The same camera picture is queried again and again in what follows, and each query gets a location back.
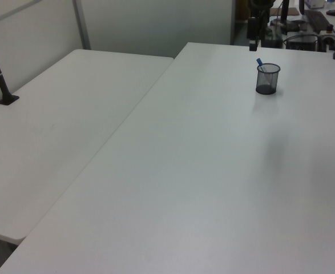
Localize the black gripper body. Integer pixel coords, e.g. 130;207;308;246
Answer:
248;0;273;18

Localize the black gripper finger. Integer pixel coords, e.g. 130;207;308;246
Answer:
248;17;257;51
257;15;271;48

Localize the white marker with blue cap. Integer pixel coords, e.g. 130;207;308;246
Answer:
255;58;269;85

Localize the black monitor stand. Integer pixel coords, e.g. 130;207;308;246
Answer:
271;0;299;33

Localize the brown desk mat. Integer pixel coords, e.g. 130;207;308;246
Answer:
269;7;299;15

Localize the black and silver controller box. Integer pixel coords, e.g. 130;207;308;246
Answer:
285;31;319;52

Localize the white and blue box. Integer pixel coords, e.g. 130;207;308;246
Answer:
303;0;326;9

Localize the black mesh pen cup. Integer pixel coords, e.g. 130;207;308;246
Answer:
255;63;281;95

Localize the black keyboard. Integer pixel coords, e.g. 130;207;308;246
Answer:
304;10;331;32

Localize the emergency stop button box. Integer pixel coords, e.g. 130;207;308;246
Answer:
318;24;335;44

